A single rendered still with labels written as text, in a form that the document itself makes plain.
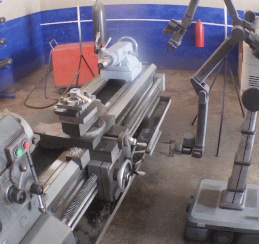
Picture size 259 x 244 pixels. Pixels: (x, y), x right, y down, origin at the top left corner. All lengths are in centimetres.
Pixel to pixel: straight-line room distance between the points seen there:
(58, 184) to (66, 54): 338
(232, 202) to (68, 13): 528
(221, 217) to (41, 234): 130
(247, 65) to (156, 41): 431
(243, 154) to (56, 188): 118
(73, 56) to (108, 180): 321
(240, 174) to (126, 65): 145
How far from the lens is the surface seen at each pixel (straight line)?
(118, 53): 259
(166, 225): 238
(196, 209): 215
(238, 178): 203
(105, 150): 167
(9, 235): 118
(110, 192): 178
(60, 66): 477
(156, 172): 292
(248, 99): 169
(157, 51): 585
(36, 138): 143
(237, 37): 141
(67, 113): 165
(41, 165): 189
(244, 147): 190
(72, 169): 162
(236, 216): 214
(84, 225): 187
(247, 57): 161
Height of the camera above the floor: 177
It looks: 26 degrees down
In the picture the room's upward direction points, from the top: 3 degrees counter-clockwise
